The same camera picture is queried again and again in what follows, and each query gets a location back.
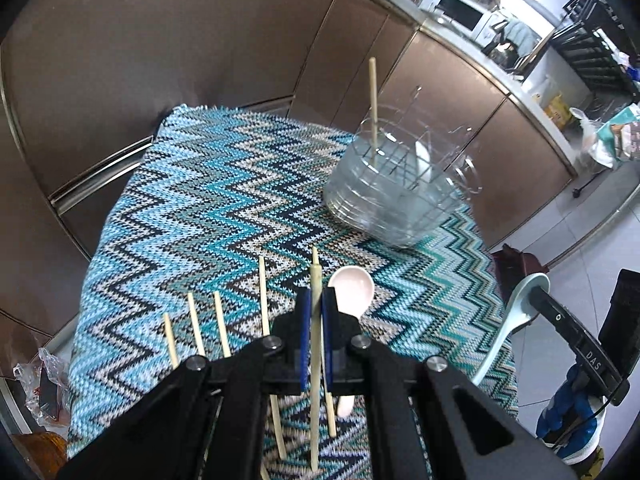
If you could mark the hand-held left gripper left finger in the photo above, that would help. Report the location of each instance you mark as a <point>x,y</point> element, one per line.
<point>304,340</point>

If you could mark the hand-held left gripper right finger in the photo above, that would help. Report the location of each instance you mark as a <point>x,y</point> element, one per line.
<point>329,340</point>

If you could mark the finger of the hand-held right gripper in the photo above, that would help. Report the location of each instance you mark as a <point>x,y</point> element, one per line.
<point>580,347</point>

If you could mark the wooden chopstick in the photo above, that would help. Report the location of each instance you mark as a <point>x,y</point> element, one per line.
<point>372,110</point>
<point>331,417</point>
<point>195,324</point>
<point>264,290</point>
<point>314,410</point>
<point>222,325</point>
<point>171,340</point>

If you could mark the light blue ceramic spoon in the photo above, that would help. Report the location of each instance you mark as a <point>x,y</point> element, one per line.
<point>510,325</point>

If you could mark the white ceramic spoon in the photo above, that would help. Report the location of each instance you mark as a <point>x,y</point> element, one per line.
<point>351,291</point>

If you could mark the person's blue shoe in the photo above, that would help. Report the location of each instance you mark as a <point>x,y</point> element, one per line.
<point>565,410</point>

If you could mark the dark red stool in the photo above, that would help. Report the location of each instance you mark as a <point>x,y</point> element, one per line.
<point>520,266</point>

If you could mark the blue zigzag knitted cloth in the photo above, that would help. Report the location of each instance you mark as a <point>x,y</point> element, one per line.
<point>210,200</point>

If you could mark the teal snack packet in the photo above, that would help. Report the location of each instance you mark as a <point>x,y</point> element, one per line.
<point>622,135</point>

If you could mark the translucent plastic bag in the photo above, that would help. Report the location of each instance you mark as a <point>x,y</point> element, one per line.
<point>586,132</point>

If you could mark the yellow packet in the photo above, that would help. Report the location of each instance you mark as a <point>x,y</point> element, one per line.
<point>557,110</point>

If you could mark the clear plastic bag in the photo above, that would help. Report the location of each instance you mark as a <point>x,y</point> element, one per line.
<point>42,385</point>

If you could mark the black dish rack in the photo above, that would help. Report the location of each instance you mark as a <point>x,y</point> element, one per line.
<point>585,50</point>

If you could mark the dark kettle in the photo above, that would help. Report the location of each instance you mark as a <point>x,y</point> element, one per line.
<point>502,54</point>

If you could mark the light blue towel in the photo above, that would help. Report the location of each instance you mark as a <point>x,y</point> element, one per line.
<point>521,35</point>

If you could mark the brown kitchen base cabinets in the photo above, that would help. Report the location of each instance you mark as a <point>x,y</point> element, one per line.
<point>150,60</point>

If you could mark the white kitchen countertop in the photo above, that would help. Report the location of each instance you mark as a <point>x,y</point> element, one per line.
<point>422,15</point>

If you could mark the white microwave oven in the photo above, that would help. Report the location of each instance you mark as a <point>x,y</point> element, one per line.
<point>462,12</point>

